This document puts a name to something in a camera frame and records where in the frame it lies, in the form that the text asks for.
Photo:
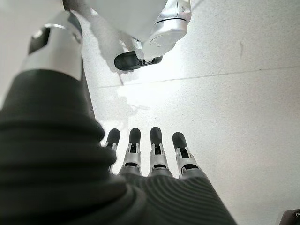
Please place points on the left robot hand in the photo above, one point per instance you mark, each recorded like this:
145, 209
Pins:
70, 175

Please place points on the dark metal bracket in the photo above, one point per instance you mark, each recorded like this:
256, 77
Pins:
291, 218

